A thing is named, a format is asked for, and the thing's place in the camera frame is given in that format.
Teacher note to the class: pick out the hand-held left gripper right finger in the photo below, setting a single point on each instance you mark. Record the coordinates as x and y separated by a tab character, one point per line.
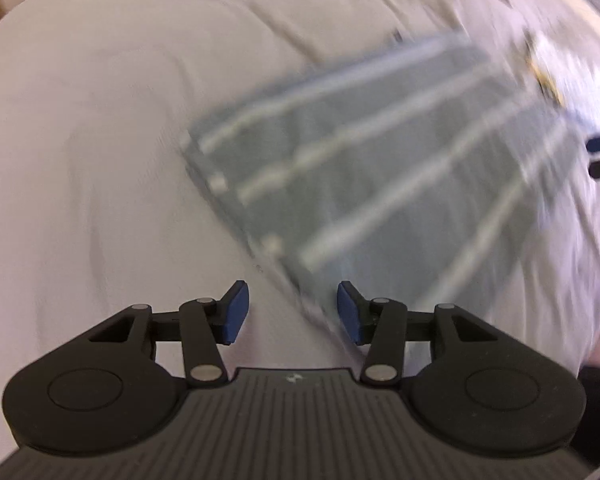
348	311

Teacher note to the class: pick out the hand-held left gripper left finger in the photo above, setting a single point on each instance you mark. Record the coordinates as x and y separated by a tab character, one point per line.
238	311

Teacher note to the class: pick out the grey white-striped t-shirt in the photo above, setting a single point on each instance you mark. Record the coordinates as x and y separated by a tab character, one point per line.
380	180

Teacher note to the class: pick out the white cloth with yellow print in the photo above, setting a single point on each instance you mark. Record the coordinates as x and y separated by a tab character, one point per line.
575	70

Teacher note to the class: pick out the white bed cover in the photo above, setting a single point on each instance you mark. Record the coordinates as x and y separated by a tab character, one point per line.
105	160

